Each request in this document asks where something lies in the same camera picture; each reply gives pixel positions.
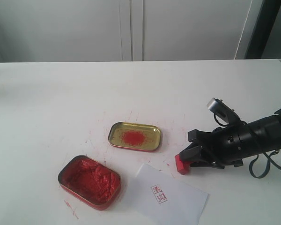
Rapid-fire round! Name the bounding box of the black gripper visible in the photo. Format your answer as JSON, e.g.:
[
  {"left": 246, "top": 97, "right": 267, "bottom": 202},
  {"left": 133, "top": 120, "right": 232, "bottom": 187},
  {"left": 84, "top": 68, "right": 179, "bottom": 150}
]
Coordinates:
[{"left": 179, "top": 126, "right": 246, "bottom": 169}]

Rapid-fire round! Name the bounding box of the red stamp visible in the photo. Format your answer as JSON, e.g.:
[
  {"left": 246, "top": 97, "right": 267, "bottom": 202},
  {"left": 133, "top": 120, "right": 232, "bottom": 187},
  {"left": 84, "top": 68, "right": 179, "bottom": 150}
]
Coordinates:
[{"left": 175, "top": 154, "right": 191, "bottom": 175}]

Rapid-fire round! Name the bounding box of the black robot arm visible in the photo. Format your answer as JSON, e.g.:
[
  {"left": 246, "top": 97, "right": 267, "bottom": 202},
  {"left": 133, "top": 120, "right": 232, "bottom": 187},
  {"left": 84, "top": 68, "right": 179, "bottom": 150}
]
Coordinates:
[{"left": 176, "top": 98, "right": 281, "bottom": 169}]

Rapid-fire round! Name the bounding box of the red ink tin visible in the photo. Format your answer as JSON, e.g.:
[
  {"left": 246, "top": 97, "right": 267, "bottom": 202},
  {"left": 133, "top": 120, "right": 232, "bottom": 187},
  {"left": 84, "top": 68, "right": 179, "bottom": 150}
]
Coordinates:
[{"left": 58, "top": 155, "right": 121, "bottom": 210}]

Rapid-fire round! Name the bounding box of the white paper sheet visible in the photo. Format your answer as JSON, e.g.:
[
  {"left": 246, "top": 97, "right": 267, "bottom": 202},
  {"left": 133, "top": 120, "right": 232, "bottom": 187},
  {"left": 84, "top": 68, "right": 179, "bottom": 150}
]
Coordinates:
[{"left": 123, "top": 164, "right": 208, "bottom": 225}]

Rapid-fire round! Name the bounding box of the gold tin lid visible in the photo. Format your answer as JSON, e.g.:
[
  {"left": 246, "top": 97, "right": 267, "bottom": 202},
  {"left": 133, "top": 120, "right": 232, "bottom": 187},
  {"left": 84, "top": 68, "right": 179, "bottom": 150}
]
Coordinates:
[{"left": 108, "top": 122, "right": 162, "bottom": 152}]

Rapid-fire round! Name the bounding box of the white cabinet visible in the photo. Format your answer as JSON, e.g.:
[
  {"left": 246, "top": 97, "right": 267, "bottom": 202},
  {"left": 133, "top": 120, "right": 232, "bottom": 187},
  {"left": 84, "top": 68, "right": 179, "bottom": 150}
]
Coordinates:
[{"left": 0, "top": 0, "right": 263, "bottom": 62}]

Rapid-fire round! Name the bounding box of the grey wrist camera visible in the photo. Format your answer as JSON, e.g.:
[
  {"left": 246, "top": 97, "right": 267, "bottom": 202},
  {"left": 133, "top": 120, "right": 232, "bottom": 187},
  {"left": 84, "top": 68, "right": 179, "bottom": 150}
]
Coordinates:
[{"left": 207, "top": 98, "right": 241, "bottom": 125}]

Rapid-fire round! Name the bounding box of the black cable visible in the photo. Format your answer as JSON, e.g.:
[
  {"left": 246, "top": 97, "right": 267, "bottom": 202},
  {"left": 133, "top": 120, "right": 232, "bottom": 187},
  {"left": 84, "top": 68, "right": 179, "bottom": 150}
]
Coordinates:
[{"left": 249, "top": 149, "right": 281, "bottom": 179}]

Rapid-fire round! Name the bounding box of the dark vertical post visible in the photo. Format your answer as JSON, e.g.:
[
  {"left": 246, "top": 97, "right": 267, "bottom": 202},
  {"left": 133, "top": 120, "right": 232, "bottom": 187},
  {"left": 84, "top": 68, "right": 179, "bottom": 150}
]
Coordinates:
[{"left": 245, "top": 0, "right": 281, "bottom": 59}]

